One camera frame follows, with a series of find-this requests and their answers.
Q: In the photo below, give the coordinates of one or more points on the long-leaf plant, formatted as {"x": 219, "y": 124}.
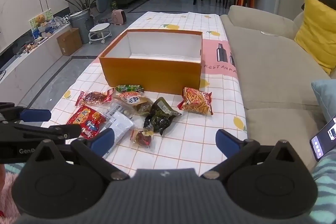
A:
{"x": 84, "y": 3}

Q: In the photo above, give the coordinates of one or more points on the plush toy picture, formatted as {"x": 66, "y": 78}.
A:
{"x": 42, "y": 22}

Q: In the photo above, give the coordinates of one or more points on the pink heater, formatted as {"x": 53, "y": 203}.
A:
{"x": 119, "y": 18}

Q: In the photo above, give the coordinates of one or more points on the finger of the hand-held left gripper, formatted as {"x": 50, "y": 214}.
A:
{"x": 36, "y": 115}
{"x": 69, "y": 130}

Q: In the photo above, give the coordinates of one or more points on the small red date packet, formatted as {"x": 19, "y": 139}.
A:
{"x": 141, "y": 137}

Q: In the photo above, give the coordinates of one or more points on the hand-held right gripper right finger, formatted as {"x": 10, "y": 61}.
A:
{"x": 227, "y": 140}

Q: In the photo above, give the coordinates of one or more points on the smartphone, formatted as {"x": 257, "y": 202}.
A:
{"x": 324, "y": 140}

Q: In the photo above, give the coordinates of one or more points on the pink fluffy cloth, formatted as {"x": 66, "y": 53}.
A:
{"x": 6, "y": 192}

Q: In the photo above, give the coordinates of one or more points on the orange stick snack packet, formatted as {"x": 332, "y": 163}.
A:
{"x": 197, "y": 102}

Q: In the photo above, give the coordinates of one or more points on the dark green snack packet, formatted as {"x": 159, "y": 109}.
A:
{"x": 157, "y": 119}

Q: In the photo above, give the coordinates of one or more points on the printed checked tablecloth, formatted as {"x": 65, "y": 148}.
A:
{"x": 199, "y": 134}

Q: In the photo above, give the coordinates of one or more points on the clear packet of white balls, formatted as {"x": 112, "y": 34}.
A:
{"x": 119, "y": 121}

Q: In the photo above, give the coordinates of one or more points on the orange cardboard box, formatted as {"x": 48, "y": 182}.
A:
{"x": 152, "y": 74}

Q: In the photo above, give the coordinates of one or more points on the grey bin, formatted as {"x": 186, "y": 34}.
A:
{"x": 80, "y": 27}

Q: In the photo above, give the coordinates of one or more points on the white TV console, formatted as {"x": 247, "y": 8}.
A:
{"x": 26, "y": 69}

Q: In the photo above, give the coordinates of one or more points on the yellow pillow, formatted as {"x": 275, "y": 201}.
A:
{"x": 317, "y": 29}

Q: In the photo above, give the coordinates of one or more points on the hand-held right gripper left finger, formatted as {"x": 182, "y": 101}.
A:
{"x": 102, "y": 140}

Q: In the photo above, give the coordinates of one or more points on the red cartoon snack packet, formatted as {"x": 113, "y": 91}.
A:
{"x": 84, "y": 120}

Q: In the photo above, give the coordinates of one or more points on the brown cardboard carton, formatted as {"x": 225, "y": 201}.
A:
{"x": 69, "y": 41}

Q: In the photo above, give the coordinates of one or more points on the brown snack packet white label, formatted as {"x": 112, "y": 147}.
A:
{"x": 131, "y": 99}

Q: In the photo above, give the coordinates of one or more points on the red-brown meat snack packet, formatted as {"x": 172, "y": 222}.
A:
{"x": 95, "y": 97}

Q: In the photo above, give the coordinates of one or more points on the beige sofa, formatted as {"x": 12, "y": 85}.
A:
{"x": 275, "y": 69}

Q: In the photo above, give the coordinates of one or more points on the white rolling stool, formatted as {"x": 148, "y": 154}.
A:
{"x": 99, "y": 27}

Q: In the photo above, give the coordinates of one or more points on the teal patterned blanket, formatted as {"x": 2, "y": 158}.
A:
{"x": 325, "y": 182}

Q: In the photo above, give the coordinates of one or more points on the light blue pillow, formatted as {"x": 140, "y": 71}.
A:
{"x": 326, "y": 95}

